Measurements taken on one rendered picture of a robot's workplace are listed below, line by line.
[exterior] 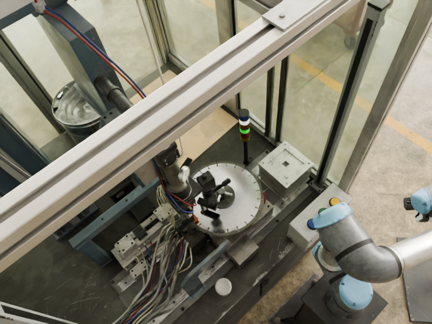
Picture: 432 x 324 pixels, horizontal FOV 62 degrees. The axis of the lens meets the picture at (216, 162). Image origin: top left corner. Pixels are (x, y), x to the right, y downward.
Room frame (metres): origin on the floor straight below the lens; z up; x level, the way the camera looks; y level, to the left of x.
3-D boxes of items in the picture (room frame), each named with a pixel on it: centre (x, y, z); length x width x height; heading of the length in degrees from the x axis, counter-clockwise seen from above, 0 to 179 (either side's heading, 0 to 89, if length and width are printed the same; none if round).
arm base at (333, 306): (0.20, -0.41, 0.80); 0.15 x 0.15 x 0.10
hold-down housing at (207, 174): (0.61, 0.05, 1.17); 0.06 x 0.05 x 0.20; 113
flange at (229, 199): (0.67, 0.00, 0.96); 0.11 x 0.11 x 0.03
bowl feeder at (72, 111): (1.23, 0.56, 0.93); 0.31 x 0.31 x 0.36
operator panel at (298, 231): (0.54, -0.40, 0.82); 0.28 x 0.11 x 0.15; 122
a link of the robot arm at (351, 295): (0.21, -0.41, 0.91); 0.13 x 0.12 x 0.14; 14
